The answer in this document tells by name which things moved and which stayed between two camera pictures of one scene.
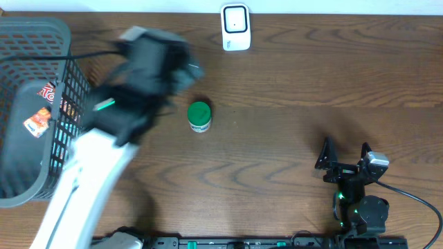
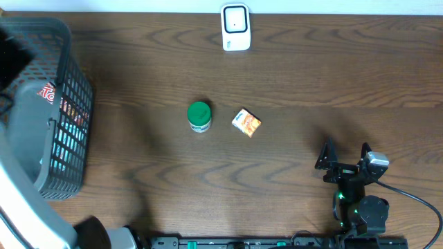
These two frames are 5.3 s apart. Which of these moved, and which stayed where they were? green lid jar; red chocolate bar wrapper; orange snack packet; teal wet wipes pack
Moved: orange snack packet
Stayed: teal wet wipes pack; green lid jar; red chocolate bar wrapper
